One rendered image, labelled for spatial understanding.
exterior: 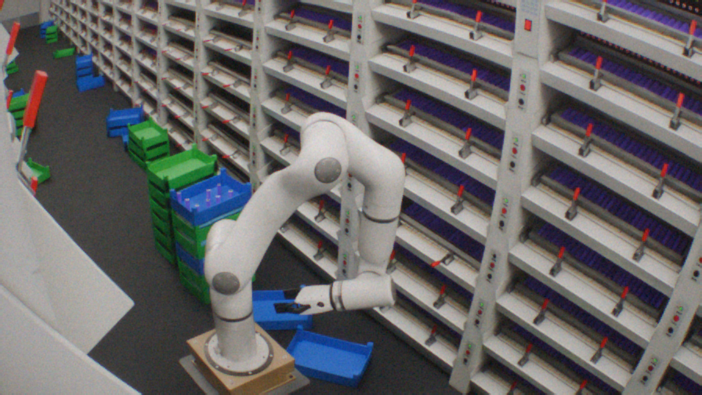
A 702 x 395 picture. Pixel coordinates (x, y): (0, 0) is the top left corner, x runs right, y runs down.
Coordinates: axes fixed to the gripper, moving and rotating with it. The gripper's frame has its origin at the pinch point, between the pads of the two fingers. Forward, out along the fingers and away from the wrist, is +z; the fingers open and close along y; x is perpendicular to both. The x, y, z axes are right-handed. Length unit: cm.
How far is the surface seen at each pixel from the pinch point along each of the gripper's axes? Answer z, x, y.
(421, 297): -30, -27, 50
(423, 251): -34, -8, 47
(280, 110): 22, 42, 100
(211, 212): 45, 14, 58
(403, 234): -27, -4, 55
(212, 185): 53, 20, 80
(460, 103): -56, 41, 32
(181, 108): 119, 52, 188
